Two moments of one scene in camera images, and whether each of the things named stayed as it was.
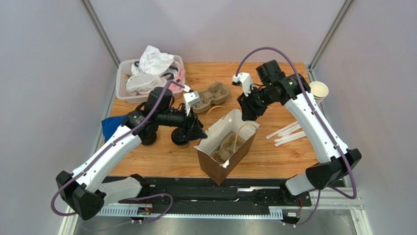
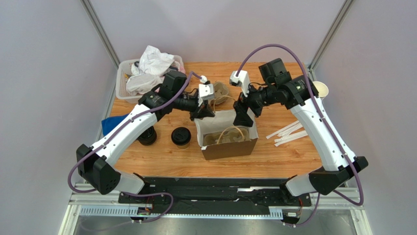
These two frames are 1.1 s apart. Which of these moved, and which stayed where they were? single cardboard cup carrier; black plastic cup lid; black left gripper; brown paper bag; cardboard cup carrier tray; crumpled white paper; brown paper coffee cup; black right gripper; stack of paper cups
Moved: single cardboard cup carrier; black left gripper; brown paper bag
Stayed: black plastic cup lid; crumpled white paper; brown paper coffee cup; cardboard cup carrier tray; stack of paper cups; black right gripper
